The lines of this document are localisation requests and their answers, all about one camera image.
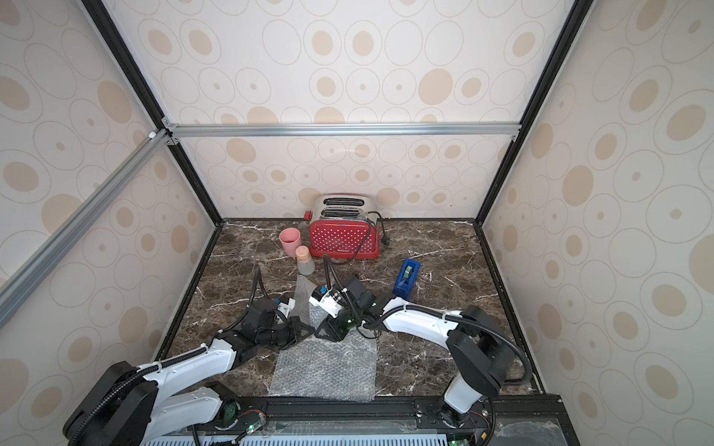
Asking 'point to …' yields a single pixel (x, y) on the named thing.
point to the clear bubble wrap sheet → (312, 369)
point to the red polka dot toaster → (344, 226)
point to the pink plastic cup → (290, 238)
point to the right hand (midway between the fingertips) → (329, 325)
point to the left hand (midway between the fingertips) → (322, 331)
